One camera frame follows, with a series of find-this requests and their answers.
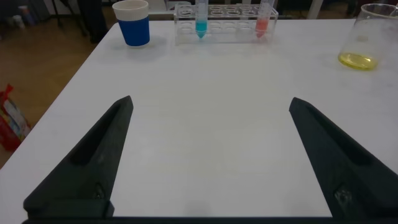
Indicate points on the red paper shopping bag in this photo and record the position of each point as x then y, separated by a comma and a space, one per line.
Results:
12, 124

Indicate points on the clear acrylic tube rack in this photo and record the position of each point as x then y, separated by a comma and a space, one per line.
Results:
230, 18

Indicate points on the pink-red pigment test tube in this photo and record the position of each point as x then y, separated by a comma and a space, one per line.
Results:
261, 26

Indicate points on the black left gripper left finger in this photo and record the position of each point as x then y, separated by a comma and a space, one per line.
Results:
90, 161

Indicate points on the white standing desk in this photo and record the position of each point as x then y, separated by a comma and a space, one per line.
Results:
314, 9

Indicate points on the blue white paper cup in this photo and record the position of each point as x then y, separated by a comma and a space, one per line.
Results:
135, 31

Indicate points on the blue pigment test tube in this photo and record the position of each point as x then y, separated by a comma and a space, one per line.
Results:
201, 28

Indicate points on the clear glass beaker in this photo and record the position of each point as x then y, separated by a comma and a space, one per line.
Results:
357, 60

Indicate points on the small white cup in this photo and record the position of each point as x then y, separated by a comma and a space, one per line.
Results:
18, 21

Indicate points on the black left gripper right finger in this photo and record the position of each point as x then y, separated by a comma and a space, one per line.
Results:
348, 171

